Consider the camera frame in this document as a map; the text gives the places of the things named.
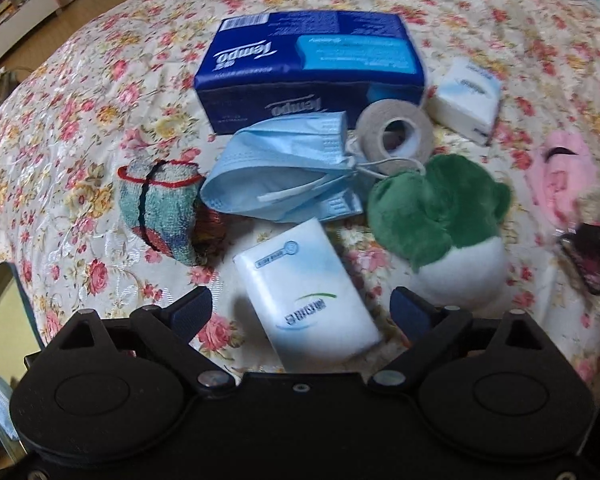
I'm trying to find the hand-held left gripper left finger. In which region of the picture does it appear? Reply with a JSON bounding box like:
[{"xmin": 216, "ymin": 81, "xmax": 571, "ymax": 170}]
[{"xmin": 47, "ymin": 286, "xmax": 237, "ymax": 392}]

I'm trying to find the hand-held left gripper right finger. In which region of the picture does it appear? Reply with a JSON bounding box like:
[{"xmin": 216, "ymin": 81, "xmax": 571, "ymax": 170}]
[{"xmin": 367, "ymin": 286, "xmax": 551, "ymax": 395}]

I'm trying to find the green and white plush toy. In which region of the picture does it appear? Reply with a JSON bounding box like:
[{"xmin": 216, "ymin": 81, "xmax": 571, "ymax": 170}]
[{"xmin": 367, "ymin": 154, "xmax": 512, "ymax": 311}]

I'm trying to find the striped teal sock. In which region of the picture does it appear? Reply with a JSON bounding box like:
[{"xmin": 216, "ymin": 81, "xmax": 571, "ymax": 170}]
[{"xmin": 117, "ymin": 159, "xmax": 228, "ymax": 267}]

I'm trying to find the gold metal tin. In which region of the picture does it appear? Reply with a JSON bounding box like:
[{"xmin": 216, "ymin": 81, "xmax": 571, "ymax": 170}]
[{"xmin": 0, "ymin": 262, "xmax": 46, "ymax": 378}]

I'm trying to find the beige bandage roll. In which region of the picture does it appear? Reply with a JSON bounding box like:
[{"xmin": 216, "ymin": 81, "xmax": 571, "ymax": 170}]
[{"xmin": 355, "ymin": 100, "xmax": 436, "ymax": 176}]

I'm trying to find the pink plush toy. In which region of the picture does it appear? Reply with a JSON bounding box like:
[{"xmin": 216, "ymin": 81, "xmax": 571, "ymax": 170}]
[{"xmin": 525, "ymin": 130, "xmax": 596, "ymax": 226}]

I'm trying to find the small white tissue pack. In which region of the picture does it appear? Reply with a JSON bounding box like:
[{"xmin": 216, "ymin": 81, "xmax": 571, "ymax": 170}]
[{"xmin": 425, "ymin": 57, "xmax": 502, "ymax": 147}]

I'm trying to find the floral bedspread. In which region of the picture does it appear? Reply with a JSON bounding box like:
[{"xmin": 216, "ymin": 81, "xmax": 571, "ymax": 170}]
[{"xmin": 0, "ymin": 0, "xmax": 600, "ymax": 391}]

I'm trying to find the blue tissue box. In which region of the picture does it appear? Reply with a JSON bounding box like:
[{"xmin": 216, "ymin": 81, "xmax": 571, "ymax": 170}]
[{"xmin": 194, "ymin": 10, "xmax": 426, "ymax": 136}]

